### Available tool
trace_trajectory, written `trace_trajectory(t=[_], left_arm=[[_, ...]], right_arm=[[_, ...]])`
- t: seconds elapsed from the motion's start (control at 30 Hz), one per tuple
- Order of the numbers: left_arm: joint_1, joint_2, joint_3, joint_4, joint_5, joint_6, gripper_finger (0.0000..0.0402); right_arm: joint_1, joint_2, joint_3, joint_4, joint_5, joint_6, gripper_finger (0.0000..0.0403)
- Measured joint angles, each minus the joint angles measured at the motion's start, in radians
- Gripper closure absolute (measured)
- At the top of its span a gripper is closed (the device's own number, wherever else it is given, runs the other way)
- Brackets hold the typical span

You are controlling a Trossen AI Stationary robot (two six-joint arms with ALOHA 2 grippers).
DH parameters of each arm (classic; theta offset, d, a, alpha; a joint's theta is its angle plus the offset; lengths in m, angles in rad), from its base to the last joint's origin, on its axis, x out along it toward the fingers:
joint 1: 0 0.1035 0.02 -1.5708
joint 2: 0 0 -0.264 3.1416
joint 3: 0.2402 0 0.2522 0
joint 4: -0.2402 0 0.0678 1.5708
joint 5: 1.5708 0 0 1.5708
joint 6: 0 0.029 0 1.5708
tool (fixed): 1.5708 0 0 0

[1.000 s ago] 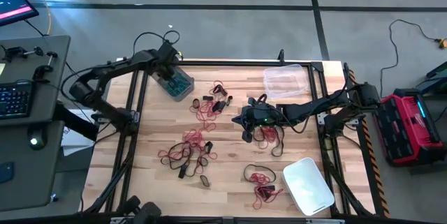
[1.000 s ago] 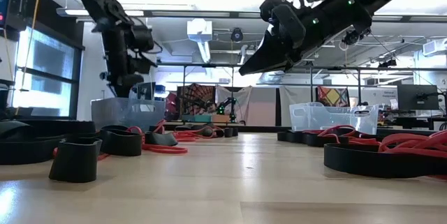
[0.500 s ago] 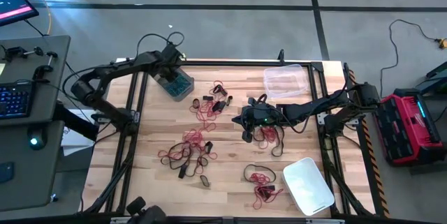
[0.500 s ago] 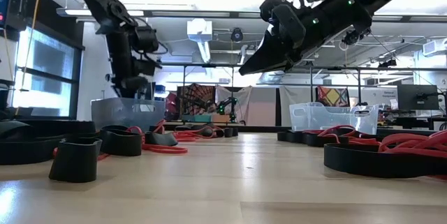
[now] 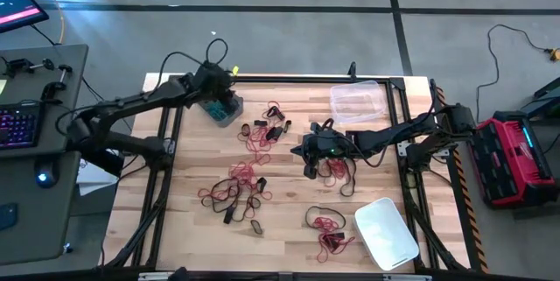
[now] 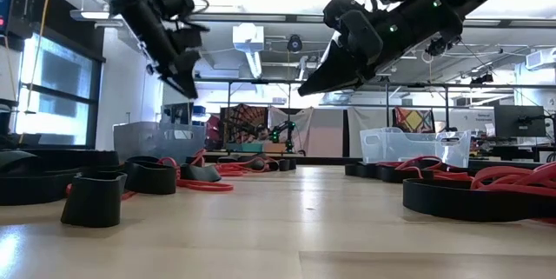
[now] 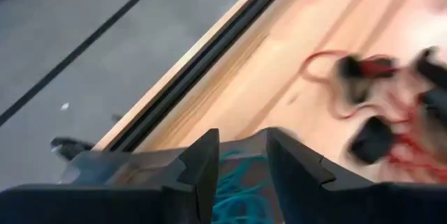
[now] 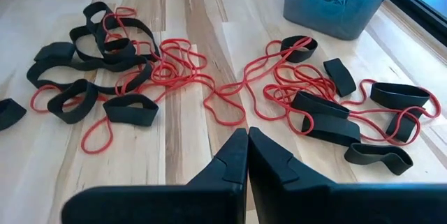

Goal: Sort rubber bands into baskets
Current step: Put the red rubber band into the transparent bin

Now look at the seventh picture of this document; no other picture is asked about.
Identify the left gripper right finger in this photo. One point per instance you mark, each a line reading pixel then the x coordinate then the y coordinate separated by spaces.
pixel 349 206

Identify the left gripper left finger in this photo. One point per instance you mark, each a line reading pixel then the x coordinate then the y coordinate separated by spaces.
pixel 104 206

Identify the white floor scrap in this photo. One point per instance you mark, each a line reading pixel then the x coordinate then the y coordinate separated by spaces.
pixel 64 106

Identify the grey translucent plastic basket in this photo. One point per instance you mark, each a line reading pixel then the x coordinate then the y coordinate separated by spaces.
pixel 122 168

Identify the teal thin rubber band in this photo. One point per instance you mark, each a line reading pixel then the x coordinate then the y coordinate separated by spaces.
pixel 234 161
pixel 241 206

